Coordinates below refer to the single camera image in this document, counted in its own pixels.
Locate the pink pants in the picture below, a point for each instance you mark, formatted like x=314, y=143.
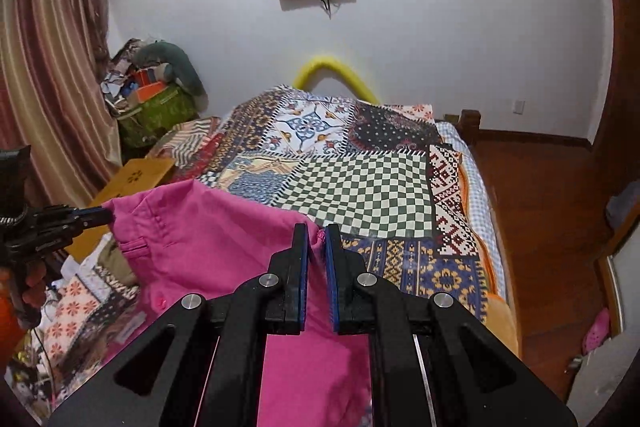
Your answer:
x=210, y=247

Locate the yellow foam tube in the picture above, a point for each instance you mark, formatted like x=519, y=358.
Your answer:
x=330, y=69

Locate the orange box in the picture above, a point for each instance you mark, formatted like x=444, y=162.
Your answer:
x=147, y=89

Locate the olive garment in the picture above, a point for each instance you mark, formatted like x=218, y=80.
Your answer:
x=117, y=262

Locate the wooden bed post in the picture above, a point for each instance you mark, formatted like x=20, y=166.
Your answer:
x=471, y=124

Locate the person's left forearm orange sleeve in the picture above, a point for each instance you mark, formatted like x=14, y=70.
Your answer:
x=9, y=322

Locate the striped brown curtain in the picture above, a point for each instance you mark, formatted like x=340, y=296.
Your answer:
x=50, y=67

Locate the person's left hand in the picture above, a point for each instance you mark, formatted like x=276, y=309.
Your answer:
x=35, y=287

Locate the patchwork printed blanket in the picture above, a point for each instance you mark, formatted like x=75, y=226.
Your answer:
x=350, y=187

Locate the grey-green pillow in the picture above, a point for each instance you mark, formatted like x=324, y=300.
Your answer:
x=175, y=62

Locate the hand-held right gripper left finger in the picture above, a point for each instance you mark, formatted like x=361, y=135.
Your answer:
x=302, y=272

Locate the green printed bag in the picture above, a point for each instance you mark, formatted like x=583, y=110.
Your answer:
x=157, y=114

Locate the pile of mixed clothes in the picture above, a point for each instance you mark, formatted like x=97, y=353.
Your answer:
x=120, y=72

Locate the blue checked bed sheet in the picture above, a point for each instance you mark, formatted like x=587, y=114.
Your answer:
x=475, y=187

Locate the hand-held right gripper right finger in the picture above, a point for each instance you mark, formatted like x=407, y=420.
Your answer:
x=331, y=277

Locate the pink shoe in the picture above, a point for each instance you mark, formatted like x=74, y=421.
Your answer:
x=597, y=329

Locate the white cabinet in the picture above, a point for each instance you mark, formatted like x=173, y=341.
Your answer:
x=615, y=307

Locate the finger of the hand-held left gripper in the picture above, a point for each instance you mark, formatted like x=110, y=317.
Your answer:
x=87, y=227
x=85, y=213

